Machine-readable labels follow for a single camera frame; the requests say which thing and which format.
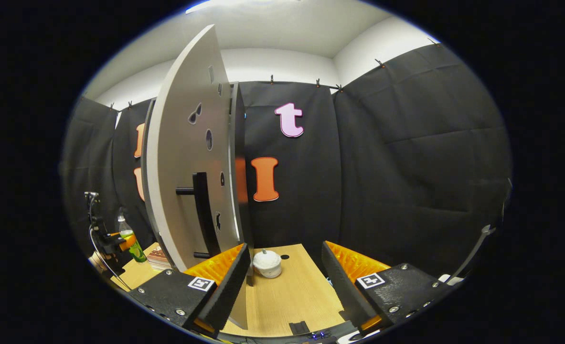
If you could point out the clear bottle with green label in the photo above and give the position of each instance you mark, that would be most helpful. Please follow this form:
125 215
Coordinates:
136 251

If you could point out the small black table clip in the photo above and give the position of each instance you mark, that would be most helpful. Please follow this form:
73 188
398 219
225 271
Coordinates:
299 327

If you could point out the ceiling light panel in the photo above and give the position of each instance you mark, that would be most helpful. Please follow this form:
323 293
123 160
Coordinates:
234 4

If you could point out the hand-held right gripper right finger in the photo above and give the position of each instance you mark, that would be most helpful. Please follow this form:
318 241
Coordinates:
344 286

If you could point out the white ceramic lidded jar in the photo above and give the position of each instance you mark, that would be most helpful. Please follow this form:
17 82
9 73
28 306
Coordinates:
267 265

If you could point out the black backdrop cloth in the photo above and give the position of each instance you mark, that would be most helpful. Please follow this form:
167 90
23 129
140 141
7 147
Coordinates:
406 167

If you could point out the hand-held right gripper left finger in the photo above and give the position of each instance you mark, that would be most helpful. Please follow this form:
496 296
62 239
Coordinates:
229 286

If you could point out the grey slanted bar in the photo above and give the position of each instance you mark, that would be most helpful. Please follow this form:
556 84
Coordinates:
473 251

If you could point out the beige cabinet door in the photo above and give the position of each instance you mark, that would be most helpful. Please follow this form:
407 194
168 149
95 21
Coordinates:
177 153

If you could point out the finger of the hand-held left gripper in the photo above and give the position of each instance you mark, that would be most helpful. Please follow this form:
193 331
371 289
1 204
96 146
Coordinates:
128 243

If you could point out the stack of books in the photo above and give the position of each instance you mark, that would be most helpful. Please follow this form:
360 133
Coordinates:
159 259

